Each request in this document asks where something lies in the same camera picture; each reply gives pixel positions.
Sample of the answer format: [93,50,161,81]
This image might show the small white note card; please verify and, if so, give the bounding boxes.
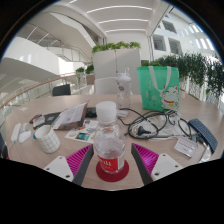
[32,114,46,130]

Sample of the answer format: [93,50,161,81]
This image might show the clear plastic red-label water bottle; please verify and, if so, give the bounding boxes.
[93,101,127,175]

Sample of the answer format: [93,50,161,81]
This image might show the white printed card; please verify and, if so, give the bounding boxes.
[173,137,199,158]

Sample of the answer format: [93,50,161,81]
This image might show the white grid-pattern cup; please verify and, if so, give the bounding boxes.
[34,124,62,154]

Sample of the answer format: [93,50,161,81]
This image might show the white planter cabinet with plants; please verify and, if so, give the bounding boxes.
[91,41,142,94]

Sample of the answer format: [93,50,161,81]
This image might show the black notebook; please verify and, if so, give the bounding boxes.
[42,111,63,126]

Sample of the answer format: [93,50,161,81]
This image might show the row of green potted trees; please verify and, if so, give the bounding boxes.
[141,51,224,108]

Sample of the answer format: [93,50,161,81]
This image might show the long white device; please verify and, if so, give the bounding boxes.
[10,122,22,144]

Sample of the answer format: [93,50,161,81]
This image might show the ceiling light strips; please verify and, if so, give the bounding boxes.
[68,0,154,34]

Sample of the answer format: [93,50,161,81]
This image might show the small red and black box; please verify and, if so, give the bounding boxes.
[29,113,43,124]

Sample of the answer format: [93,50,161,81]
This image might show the white chair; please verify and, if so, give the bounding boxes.
[93,76,119,95]

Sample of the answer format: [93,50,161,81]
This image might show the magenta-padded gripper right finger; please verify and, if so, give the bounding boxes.
[130,142,184,186]

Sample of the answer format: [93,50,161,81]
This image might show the dark blue keyboard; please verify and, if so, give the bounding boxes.
[187,117,219,154]

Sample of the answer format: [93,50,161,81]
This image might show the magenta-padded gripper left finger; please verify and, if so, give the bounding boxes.
[43,143,95,187]

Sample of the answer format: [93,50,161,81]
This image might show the small black pouch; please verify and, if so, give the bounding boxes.
[84,106,98,119]

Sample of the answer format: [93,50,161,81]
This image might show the black coiled power cable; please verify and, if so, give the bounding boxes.
[118,108,201,141]

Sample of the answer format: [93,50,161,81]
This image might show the green cat-print tote bag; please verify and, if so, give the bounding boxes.
[136,65,181,112]

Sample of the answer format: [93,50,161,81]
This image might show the white computer mouse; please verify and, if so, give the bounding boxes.
[17,130,32,144]

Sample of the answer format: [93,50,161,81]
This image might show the small grey-white oval object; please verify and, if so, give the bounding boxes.
[20,122,30,133]

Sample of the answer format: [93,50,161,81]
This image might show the small potted plants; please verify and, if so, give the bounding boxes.
[75,64,96,86]

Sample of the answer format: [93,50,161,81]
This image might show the brown book with white paper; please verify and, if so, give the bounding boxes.
[50,101,90,131]

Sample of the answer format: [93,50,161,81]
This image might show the black chair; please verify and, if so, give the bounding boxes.
[51,83,72,98]

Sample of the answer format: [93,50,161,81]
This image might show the flat round red coaster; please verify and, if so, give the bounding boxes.
[95,159,130,183]

